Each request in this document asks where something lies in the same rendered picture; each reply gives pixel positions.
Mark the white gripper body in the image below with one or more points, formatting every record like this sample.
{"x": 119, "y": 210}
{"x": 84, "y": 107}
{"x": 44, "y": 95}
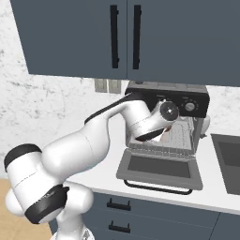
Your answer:
{"x": 161, "y": 137}

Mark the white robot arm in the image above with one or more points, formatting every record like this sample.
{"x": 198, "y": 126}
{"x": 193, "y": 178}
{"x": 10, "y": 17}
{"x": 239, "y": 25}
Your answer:
{"x": 75, "y": 150}

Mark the brown kebab skewer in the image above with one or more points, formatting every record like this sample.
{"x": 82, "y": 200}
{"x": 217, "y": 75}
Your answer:
{"x": 168, "y": 128}

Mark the metal toaster oven rack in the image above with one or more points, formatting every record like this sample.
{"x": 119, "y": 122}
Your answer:
{"x": 179, "y": 137}

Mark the grey toaster oven door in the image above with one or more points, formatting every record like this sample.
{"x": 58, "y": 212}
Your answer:
{"x": 159, "y": 167}

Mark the round toaster oven timer knob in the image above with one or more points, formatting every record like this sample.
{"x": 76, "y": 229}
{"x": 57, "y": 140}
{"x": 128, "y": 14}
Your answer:
{"x": 189, "y": 106}

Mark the black grey toaster oven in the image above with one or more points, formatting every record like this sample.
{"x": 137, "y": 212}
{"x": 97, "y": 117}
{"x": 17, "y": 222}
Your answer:
{"x": 175, "y": 95}

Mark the blue-grey cupboard door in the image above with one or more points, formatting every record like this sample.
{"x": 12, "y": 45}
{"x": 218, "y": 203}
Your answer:
{"x": 190, "y": 37}
{"x": 68, "y": 34}

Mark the blue-grey base cabinet door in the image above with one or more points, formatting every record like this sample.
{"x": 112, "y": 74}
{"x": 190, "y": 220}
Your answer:
{"x": 226, "y": 227}

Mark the blue-grey drawer front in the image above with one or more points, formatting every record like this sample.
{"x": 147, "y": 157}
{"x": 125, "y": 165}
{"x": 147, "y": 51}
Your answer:
{"x": 162, "y": 207}
{"x": 150, "y": 231}

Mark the grey sink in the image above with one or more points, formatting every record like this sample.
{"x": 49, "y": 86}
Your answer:
{"x": 229, "y": 162}

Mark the grey wall outlet plate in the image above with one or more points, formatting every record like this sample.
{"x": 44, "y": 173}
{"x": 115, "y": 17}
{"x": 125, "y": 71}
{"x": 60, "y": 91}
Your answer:
{"x": 114, "y": 86}
{"x": 100, "y": 85}

